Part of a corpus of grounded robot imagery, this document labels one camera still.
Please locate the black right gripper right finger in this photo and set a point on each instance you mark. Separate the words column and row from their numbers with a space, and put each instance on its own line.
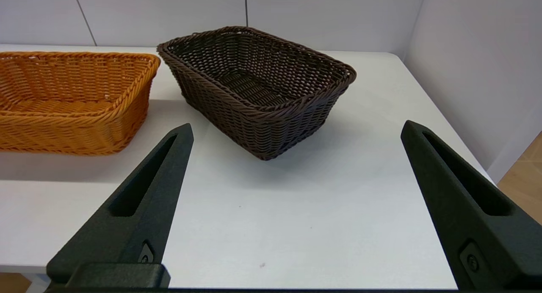
column 478, row 225

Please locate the orange wicker basket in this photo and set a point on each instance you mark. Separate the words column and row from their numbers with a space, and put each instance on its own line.
column 76, row 128

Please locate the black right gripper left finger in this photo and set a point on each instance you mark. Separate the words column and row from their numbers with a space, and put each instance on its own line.
column 139, row 216

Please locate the dark brown wicker basket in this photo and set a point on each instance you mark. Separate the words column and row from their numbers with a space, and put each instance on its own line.
column 262, row 123

